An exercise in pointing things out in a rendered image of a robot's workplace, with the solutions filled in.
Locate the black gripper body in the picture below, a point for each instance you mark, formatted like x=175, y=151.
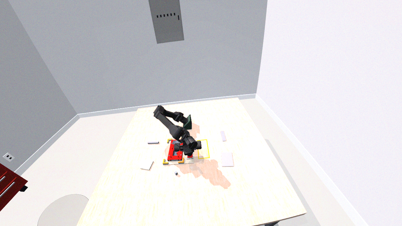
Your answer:
x=178, y=147

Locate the red rectangular plate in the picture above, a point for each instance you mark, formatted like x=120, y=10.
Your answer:
x=172, y=155

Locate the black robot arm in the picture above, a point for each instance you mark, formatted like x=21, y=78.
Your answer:
x=161, y=114

